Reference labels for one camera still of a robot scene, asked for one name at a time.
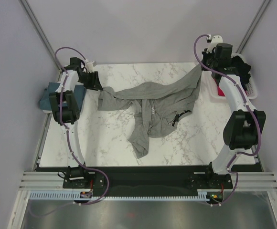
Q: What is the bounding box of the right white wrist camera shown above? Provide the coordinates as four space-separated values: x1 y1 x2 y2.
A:
206 34 223 53

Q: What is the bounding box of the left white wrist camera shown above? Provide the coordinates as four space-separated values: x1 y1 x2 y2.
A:
84 59 96 73

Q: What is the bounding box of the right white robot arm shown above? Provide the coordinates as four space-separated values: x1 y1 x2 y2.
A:
201 42 266 188

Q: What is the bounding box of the aluminium frame rail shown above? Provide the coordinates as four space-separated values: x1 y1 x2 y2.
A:
20 172 277 191

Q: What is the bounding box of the corner aluminium post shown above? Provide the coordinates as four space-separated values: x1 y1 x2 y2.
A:
236 0 272 54
18 0 60 66

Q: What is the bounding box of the white slotted cable duct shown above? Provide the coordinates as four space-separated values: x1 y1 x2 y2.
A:
29 190 224 201

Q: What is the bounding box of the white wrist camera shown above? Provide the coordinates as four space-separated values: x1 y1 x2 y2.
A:
84 59 96 73
206 34 223 53

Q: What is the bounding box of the red t shirt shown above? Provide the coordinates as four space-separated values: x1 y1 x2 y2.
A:
214 79 225 97

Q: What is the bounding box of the left corner aluminium post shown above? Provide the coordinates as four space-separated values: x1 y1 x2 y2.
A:
18 0 60 66

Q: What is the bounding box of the grey t shirt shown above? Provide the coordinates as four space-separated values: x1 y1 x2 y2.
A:
98 65 202 158

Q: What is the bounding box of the black t shirt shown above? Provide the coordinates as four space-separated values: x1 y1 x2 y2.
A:
231 56 251 85

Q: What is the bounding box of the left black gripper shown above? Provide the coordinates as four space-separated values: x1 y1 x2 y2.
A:
77 72 103 92

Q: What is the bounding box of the folded blue t shirt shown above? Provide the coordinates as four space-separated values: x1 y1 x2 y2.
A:
39 82 86 113

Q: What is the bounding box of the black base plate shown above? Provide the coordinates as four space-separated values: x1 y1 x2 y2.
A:
36 163 262 196

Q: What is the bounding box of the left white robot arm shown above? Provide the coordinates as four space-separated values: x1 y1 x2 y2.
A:
49 57 103 188

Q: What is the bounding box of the right corner aluminium post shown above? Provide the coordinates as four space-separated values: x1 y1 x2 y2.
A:
236 0 272 54

